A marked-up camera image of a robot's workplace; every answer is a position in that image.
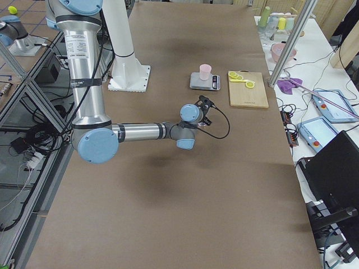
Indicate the grabber stick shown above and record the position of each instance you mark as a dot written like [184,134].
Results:
[324,99]

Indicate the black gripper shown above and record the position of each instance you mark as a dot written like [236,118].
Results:
[207,120]

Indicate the wooden cutting board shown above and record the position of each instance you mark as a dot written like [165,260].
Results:
[241,96]

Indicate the silver kitchen scale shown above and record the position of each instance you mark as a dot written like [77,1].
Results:
[211,84]

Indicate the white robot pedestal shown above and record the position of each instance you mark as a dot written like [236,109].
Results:
[128,74]

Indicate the purple cloth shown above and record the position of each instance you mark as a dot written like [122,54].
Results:
[286,86]

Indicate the yellow plastic knife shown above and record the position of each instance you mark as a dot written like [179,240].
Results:
[236,80]

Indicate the black monitor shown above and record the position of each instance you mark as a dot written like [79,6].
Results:
[332,175]

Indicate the blue teach pendant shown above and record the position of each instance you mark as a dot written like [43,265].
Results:
[317,132]
[334,106]

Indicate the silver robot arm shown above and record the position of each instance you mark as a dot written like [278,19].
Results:
[94,136]

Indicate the green cup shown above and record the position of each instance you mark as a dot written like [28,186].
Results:
[264,17]

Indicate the pink bowl with ice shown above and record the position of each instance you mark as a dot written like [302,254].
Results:
[277,49]

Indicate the yellow cup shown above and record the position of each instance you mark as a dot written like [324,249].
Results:
[281,23]

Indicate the aluminium frame post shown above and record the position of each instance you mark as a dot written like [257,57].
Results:
[302,19]

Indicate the pink plastic cup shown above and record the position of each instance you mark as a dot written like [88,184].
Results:
[204,71]

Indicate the wine glass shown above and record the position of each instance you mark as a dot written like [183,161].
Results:
[269,32]

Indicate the light blue cup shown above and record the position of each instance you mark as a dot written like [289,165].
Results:
[289,23]

